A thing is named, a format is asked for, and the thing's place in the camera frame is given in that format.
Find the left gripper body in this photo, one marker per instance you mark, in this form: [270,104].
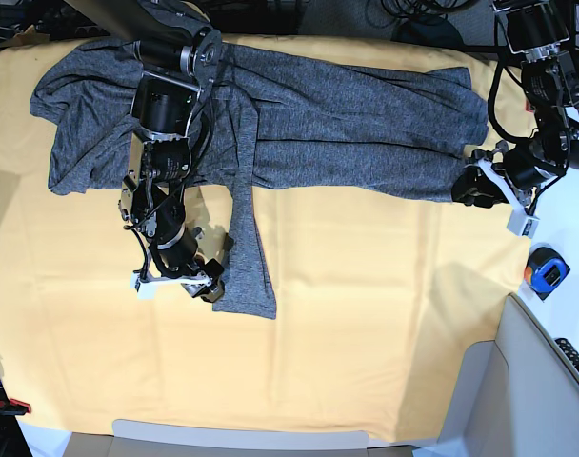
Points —
[518,199]

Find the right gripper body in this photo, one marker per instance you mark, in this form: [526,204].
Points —
[190,283]

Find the grey long-sleeve shirt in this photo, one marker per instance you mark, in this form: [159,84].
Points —
[279,121]

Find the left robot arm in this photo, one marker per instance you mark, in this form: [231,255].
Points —
[523,168]

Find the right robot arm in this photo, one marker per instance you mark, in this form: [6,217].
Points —
[173,108]

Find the blue black tape measure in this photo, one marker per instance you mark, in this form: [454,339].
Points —
[546,269]

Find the red black clamp left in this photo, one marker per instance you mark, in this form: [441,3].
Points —
[13,407]

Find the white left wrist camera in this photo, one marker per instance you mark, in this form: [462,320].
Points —
[522,224]

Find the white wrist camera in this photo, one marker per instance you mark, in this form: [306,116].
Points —
[522,224]
[145,288]

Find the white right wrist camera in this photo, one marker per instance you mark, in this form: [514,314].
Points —
[145,288]

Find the black textured handle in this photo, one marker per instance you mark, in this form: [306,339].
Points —
[569,350]

